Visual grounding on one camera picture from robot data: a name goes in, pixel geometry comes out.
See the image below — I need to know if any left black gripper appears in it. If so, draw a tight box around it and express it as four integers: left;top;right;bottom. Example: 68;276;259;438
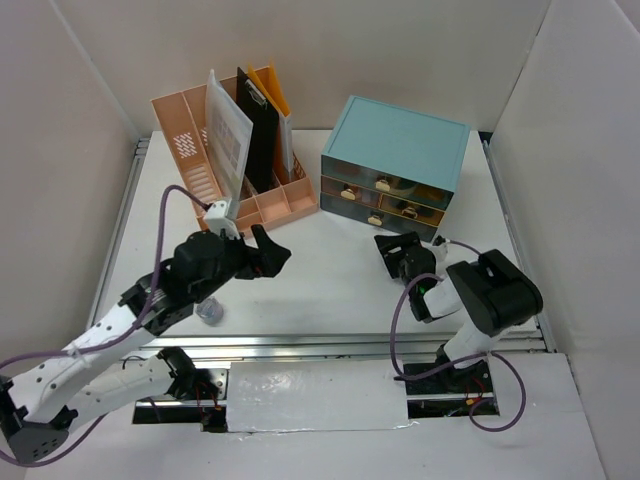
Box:
192;224;291;303

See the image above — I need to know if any black clipboard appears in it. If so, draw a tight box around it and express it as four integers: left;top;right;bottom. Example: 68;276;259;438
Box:
236;67;278;193

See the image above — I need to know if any clear document pouch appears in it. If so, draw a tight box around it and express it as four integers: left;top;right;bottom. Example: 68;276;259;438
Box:
205;69;253;202

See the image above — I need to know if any orange folder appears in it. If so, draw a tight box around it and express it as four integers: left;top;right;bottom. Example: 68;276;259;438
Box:
248;62;295;184

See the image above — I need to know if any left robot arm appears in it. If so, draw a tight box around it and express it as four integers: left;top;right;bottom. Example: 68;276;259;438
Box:
1;225;291;467

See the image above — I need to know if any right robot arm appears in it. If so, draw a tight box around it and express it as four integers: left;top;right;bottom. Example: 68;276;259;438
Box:
374;232;543;392

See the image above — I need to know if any teal drawer cabinet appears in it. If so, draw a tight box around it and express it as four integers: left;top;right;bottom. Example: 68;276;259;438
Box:
321;96;470;214

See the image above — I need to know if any white foil covered plate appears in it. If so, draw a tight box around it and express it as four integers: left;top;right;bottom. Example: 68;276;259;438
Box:
226;360;411;433

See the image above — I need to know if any pink plastic file organizer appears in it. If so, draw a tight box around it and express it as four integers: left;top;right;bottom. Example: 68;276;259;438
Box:
152;64;318;236

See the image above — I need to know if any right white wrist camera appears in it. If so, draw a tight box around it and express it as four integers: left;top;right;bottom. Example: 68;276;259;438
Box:
430;235;448;263

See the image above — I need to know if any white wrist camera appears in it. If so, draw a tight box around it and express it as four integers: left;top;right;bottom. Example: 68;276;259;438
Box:
430;235;448;263
204;197;240;239

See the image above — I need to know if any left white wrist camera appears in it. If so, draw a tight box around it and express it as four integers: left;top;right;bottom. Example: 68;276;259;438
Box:
204;197;240;239

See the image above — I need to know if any aluminium rail frame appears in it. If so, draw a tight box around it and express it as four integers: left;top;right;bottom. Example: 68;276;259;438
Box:
89;134;557;361

